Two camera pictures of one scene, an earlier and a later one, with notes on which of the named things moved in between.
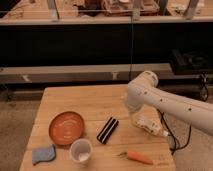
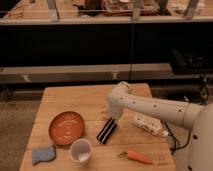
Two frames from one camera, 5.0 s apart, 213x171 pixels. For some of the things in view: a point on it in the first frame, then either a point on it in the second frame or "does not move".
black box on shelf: [190, 62] does not move
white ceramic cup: [81, 150] does not move
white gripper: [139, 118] -> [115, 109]
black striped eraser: [107, 130] does not move
